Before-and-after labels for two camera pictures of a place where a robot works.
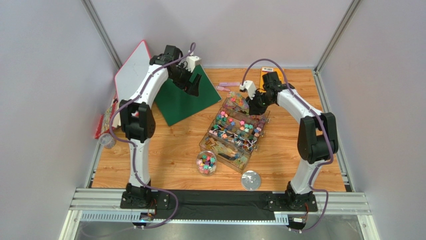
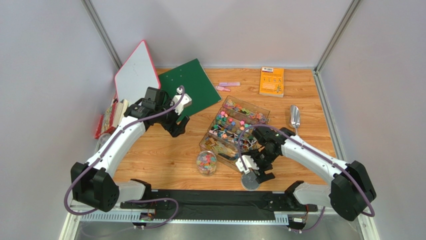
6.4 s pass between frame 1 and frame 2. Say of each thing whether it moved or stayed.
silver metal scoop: moved
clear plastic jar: stayed
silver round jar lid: stayed
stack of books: stayed
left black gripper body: moved
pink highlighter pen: stayed
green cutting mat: stayed
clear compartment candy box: stayed
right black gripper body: moved
